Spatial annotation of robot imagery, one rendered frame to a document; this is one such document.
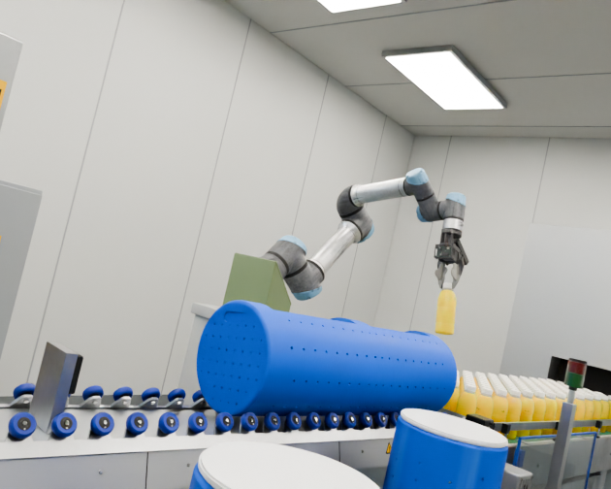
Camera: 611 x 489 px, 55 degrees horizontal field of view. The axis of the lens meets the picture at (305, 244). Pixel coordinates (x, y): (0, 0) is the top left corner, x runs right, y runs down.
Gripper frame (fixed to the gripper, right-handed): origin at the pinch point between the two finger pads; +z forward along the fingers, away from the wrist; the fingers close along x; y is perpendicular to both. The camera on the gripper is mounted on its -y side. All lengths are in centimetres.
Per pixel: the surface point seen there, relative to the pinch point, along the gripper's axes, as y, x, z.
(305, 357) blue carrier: 78, 3, 42
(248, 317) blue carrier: 90, -6, 35
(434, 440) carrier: 55, 29, 55
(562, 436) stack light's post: -38, 32, 44
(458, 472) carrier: 52, 34, 61
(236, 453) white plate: 123, 30, 63
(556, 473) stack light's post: -40, 30, 57
